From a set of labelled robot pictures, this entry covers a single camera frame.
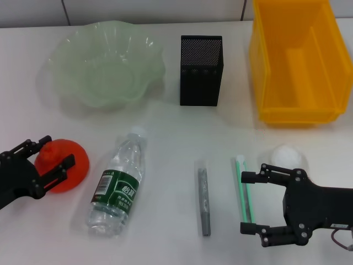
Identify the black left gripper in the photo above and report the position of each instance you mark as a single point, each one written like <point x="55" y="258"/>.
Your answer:
<point x="19" y="179"/>

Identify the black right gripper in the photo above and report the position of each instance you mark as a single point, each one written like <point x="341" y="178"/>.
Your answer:
<point x="311" y="204"/>

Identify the green utility knife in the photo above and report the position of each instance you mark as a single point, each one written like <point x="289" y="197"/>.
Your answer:
<point x="246" y="198"/>

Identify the orange toy fruit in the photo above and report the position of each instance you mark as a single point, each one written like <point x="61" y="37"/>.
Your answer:
<point x="80" y="176"/>

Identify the white paper ball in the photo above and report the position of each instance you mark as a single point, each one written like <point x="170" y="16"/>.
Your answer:
<point x="284" y="156"/>

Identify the grey pen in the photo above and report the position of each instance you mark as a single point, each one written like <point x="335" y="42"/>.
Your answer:
<point x="204" y="193"/>

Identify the clear green-label water bottle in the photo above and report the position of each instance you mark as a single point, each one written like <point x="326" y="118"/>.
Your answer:
<point x="118" y="182"/>

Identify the translucent green fruit plate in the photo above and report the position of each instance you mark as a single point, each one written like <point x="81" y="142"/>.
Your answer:
<point x="82" y="69"/>

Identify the black mesh pen holder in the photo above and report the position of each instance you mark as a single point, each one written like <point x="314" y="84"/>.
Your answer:
<point x="200" y="80"/>

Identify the yellow plastic bin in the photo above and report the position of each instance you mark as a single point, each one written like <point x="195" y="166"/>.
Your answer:
<point x="303" y="69"/>

